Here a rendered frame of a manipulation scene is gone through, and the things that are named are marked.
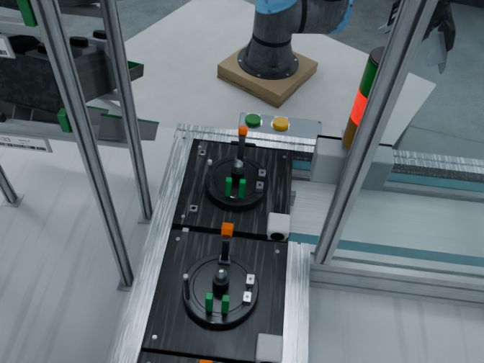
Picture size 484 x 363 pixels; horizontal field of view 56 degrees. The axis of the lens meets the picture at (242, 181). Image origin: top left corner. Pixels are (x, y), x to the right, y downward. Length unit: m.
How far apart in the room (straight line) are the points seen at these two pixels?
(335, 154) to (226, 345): 0.37
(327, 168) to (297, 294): 0.27
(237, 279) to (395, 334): 0.35
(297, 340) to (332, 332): 0.14
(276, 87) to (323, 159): 0.65
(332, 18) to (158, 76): 0.54
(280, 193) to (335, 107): 0.47
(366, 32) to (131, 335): 2.88
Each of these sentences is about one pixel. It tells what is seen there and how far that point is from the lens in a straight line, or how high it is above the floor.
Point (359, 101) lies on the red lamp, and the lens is 0.66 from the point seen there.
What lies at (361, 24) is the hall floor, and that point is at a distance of 3.51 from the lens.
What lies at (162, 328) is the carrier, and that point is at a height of 0.97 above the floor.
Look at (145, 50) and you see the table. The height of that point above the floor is 0.86.
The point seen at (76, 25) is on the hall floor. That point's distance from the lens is 3.37.
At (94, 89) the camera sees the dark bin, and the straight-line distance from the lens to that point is 0.77.
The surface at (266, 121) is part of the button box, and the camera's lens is 1.17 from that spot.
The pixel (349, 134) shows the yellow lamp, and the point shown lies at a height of 1.29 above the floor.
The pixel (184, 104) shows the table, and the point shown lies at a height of 0.86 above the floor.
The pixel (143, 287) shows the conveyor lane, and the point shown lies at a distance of 0.91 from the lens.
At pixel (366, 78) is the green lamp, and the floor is 1.39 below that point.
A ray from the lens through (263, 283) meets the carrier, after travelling 0.89.
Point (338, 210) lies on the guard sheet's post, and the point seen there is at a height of 1.14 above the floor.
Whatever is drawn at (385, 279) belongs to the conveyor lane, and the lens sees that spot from 0.99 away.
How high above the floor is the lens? 1.76
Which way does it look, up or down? 51 degrees down
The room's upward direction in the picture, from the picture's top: 5 degrees clockwise
